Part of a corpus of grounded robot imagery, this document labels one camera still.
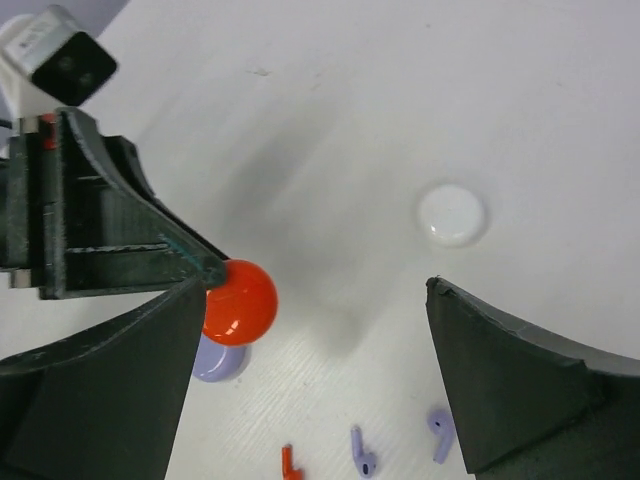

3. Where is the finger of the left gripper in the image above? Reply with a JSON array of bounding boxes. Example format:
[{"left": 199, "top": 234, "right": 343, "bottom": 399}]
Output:
[{"left": 39, "top": 107, "right": 228, "bottom": 300}]

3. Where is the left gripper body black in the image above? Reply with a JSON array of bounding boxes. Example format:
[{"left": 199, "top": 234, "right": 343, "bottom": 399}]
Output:
[{"left": 1, "top": 117, "right": 60, "bottom": 290}]

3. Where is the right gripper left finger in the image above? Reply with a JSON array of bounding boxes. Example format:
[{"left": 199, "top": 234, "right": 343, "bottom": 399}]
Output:
[{"left": 1, "top": 279, "right": 206, "bottom": 479}]

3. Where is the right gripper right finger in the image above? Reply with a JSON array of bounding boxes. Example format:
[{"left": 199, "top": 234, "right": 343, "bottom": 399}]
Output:
[{"left": 426, "top": 277, "right": 639, "bottom": 479}]

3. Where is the orange charging case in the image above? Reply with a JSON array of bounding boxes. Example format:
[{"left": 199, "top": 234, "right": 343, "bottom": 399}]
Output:
[{"left": 202, "top": 259, "right": 279, "bottom": 347}]

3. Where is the orange earbud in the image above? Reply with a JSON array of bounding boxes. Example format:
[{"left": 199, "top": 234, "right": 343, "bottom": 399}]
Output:
[{"left": 281, "top": 444, "right": 304, "bottom": 480}]

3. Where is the white charging case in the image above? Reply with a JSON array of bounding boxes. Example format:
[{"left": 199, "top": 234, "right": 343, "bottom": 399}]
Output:
[{"left": 416, "top": 184, "right": 488, "bottom": 248}]

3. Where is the purple charging case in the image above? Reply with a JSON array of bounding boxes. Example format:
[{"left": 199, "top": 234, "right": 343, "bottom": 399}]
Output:
[{"left": 192, "top": 334, "right": 250, "bottom": 383}]

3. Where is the purple earbud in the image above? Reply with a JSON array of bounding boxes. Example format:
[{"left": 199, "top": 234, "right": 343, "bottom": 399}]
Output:
[
  {"left": 427, "top": 409, "right": 456, "bottom": 464},
  {"left": 351, "top": 426, "right": 377, "bottom": 479}
]

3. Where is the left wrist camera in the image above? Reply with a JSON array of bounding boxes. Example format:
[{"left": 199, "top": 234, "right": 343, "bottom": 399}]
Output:
[{"left": 1, "top": 4, "right": 118, "bottom": 120}]

